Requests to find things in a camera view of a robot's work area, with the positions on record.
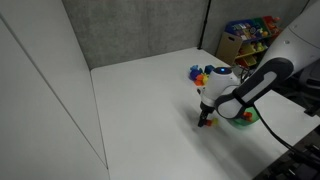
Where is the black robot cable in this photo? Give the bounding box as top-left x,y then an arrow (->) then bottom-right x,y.
251,104 -> 320,163

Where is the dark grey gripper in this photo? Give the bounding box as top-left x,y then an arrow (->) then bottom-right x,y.
197,99 -> 216,128

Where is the blue storage bin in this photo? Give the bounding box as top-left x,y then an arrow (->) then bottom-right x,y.
225,19 -> 258,40

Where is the red storage bin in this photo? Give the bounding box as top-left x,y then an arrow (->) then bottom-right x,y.
262,15 -> 282,34

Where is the green plastic bowl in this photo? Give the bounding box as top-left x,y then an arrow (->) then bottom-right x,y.
228,107 -> 261,130

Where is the black equipment frame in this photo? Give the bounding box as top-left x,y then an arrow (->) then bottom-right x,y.
254,128 -> 320,180

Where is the yellow toy piece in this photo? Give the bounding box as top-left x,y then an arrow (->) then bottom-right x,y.
201,75 -> 210,88

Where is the black table clamp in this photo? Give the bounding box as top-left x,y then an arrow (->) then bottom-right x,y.
303,101 -> 320,118

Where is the large blue toy block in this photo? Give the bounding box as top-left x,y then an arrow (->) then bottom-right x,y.
204,64 -> 216,75

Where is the black vertical pole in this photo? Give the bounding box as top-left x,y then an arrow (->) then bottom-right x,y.
197,0 -> 213,51

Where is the yellow storage bin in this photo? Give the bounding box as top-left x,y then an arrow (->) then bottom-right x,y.
239,41 -> 268,57

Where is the wooden toy shelf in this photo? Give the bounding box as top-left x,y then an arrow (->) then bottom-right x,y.
215,15 -> 283,69

